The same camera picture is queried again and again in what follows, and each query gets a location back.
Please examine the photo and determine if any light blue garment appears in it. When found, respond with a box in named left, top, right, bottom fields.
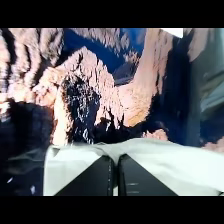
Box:
left=43, top=137, right=224, bottom=197

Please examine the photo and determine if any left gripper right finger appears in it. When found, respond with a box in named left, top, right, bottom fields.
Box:
left=117, top=153, right=178, bottom=197

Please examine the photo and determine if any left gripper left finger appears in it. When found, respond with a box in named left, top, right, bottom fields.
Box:
left=54, top=154, right=116, bottom=197

